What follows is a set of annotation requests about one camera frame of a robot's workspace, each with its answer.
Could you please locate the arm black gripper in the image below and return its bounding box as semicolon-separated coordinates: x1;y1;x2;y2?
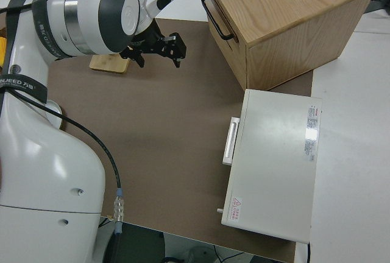
119;21;186;69

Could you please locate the wooden mug rack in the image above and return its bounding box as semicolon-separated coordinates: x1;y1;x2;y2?
89;52;130;75

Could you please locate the brown table mat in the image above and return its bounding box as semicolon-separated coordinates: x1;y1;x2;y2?
47;18;314;263

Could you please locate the wooden drawer cabinet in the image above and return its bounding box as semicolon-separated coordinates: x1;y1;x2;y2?
197;0;377;92

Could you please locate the white toaster oven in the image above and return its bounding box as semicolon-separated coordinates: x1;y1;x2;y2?
219;88;323;244

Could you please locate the black cabinet drawer handle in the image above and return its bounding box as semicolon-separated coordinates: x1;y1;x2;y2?
200;0;235;41

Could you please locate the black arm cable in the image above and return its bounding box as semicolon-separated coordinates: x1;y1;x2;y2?
0;0;126;263

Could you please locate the white oven door handle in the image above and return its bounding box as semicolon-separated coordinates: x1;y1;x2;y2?
222;117;241;166

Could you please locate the black velcro cable strap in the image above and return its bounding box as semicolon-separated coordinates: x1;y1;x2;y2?
0;75;49;105
32;0;73;60

